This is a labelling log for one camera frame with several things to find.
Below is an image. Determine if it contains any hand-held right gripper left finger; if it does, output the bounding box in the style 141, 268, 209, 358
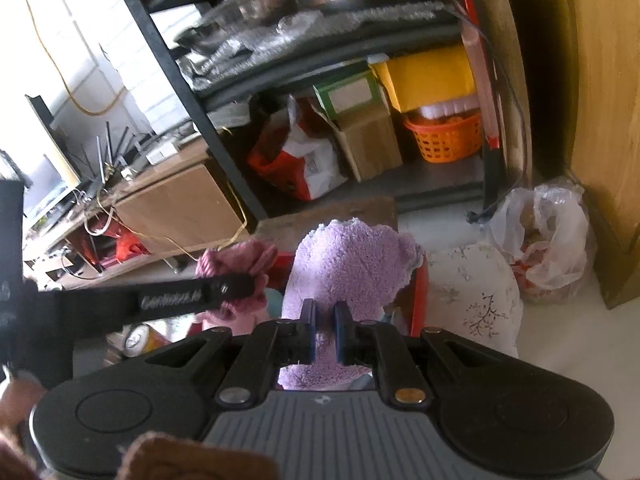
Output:
145, 299, 317, 408

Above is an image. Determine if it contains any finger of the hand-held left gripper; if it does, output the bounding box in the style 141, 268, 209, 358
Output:
36, 272, 257, 342

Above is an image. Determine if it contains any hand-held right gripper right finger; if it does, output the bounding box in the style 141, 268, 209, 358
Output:
334, 301, 506, 407

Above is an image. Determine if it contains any purple towel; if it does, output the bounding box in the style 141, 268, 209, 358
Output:
277, 217, 426, 392

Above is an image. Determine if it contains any pink knitted hat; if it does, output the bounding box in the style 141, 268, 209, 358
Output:
194, 240, 281, 322

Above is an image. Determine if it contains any red box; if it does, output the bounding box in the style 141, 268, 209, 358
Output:
270, 252, 431, 338

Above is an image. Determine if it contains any person's left hand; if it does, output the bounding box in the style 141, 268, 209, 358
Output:
0, 367, 45, 441

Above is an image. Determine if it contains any white-lidded jar with gold label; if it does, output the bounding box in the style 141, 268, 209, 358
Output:
122, 324, 166, 358

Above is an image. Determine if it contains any pink pig plush toy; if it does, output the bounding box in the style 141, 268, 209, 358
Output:
192, 308, 253, 336

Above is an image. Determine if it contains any small red bag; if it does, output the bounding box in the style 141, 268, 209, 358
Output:
115, 232, 151, 263

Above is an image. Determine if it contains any wooden media stand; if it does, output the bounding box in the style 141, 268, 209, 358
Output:
22, 145, 251, 286

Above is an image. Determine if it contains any wooden board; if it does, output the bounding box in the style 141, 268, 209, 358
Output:
255, 197, 398, 251

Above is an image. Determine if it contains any floral tablecloth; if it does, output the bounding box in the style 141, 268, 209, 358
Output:
390, 242, 523, 358

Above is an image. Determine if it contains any router with antennas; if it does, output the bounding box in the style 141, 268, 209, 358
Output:
92, 120, 157, 181

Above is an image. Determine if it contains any red and white bag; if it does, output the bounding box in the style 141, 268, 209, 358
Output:
247, 97, 348, 202

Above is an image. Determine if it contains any flat screen monitor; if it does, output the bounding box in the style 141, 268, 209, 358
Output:
0, 94, 82, 221

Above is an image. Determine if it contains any open cardboard box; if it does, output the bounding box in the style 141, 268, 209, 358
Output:
312, 105, 403, 182

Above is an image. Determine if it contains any orange plastic basket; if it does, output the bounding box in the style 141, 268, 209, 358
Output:
404, 110, 485, 163

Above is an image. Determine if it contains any clear plastic bag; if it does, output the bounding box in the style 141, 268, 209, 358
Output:
487, 182, 592, 305

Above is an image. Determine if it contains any green box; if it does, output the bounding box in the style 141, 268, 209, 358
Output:
313, 71, 386, 120

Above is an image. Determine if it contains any black metal shelf rack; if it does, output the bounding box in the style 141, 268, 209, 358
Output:
102, 0, 506, 222

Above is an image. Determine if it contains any yellow bag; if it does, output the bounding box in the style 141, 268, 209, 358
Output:
372, 45, 476, 113

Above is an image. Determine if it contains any wooden cabinet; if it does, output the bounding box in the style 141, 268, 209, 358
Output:
500, 0, 640, 311

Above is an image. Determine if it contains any yellow cable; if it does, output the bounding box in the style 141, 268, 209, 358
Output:
17, 0, 129, 116

